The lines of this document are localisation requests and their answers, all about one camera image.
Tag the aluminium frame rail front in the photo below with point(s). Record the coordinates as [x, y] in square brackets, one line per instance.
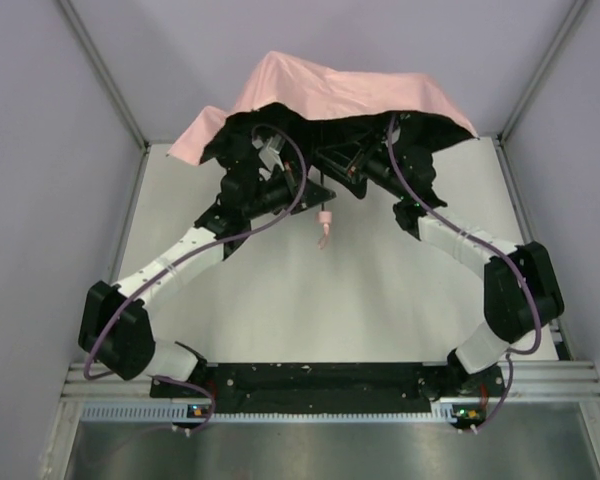
[533, 381]

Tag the aluminium frame post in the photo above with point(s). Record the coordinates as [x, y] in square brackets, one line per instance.
[101, 72]
[567, 28]

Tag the pink and black folding umbrella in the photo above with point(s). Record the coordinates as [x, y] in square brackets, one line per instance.
[312, 106]

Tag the grey slotted cable duct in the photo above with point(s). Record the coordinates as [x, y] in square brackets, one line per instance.
[194, 412]

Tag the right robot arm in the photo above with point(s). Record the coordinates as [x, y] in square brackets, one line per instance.
[427, 263]

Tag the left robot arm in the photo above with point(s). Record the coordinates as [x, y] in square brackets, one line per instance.
[116, 326]

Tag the aluminium frame post left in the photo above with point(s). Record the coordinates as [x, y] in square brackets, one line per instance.
[101, 72]

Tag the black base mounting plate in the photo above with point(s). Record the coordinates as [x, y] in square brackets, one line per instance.
[341, 387]

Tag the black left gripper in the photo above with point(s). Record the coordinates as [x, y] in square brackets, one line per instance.
[302, 195]

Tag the aluminium frame post right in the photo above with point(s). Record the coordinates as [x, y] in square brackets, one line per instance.
[567, 28]

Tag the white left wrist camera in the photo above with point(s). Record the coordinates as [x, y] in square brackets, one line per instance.
[269, 150]

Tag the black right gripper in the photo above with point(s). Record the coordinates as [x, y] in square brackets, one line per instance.
[347, 167]

